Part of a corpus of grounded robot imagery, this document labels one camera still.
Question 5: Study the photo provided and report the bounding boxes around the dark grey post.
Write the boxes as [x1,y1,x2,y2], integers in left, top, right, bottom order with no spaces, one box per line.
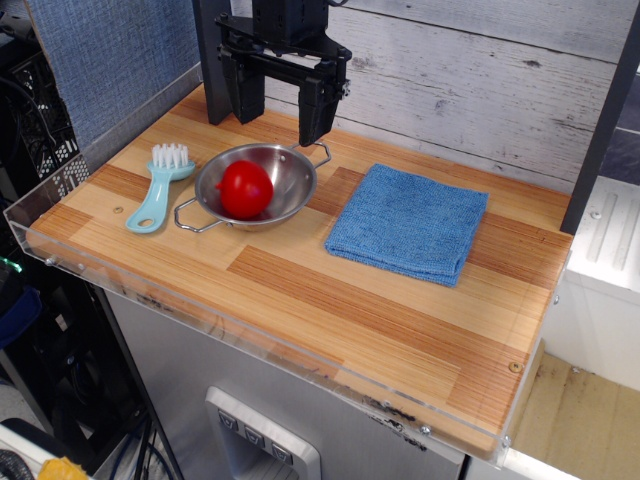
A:
[560,2,639,235]
[192,0,232,125]

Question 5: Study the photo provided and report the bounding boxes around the stainless steel cabinet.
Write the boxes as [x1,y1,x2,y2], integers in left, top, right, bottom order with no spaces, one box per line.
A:
[106,293,467,479]

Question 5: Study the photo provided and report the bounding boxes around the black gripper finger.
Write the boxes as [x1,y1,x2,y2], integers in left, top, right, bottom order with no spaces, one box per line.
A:
[219,47,265,124]
[298,74,350,146]

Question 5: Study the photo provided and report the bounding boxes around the small stainless steel pot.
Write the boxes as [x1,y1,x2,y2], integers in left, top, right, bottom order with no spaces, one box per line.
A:
[174,141,332,233]

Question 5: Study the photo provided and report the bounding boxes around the dark grey left post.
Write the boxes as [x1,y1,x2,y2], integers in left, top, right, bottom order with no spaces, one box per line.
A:
[192,0,232,125]

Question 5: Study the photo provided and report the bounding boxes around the red plastic tomato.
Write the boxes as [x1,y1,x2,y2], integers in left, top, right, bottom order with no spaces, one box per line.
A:
[216,160,274,219]

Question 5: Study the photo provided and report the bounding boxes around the black plastic crate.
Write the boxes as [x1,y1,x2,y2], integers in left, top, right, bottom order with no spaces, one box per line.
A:
[1,52,89,196]

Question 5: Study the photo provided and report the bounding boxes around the clear acrylic table guard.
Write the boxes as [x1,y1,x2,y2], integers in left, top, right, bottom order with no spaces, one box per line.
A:
[7,153,571,463]

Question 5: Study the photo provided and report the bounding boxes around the yellow object bottom left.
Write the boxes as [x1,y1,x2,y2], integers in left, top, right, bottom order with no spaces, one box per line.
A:
[37,457,89,480]

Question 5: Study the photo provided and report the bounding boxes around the light blue scrub brush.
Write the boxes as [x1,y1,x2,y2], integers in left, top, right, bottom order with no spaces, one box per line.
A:
[126,143,195,234]

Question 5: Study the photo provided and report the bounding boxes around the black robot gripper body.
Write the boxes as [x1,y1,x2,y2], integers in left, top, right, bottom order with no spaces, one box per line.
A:
[216,1,351,85]

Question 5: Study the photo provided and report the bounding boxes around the folded blue cloth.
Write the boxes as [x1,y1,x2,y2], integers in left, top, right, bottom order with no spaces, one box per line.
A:
[325,164,489,287]

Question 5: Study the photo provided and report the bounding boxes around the white side unit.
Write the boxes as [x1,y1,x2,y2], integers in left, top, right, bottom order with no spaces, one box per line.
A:
[541,177,639,390]

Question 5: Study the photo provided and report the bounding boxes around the dark grey right post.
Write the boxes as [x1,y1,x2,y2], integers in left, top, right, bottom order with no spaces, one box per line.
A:
[560,2,639,235]

